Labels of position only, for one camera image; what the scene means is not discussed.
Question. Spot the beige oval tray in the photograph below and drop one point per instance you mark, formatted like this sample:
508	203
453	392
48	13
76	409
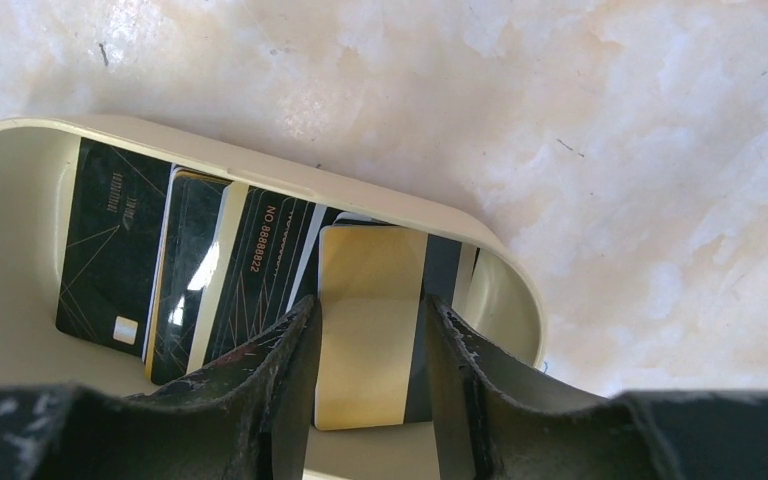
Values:
37	166

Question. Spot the gold credit card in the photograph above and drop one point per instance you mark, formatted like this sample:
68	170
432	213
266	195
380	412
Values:
373	284

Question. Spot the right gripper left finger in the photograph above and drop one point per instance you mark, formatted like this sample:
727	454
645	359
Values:
245	415

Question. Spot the numbered black credit card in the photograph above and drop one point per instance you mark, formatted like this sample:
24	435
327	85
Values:
272	265

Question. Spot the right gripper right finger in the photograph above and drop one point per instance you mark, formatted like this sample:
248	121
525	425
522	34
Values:
495	417

